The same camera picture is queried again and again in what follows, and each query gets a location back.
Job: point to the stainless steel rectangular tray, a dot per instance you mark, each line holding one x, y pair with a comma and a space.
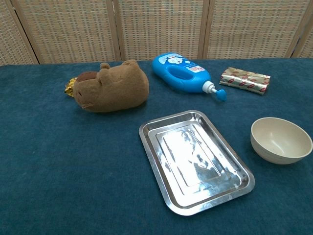
195, 161

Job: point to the blue pump detergent bottle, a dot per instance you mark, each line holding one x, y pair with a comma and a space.
179, 73

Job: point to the brown capybara plush toy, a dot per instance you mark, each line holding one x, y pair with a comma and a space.
115, 88

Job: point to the cream round bowl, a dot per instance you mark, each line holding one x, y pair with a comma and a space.
291, 151

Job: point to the woven rattan folding screen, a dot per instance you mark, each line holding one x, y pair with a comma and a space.
156, 27

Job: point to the crumpled gold foil wrapper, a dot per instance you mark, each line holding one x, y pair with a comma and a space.
69, 87

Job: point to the teal velvet tablecloth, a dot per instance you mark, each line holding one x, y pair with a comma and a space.
73, 159

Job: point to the gold foil wrapped snack pack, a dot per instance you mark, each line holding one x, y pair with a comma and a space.
244, 80

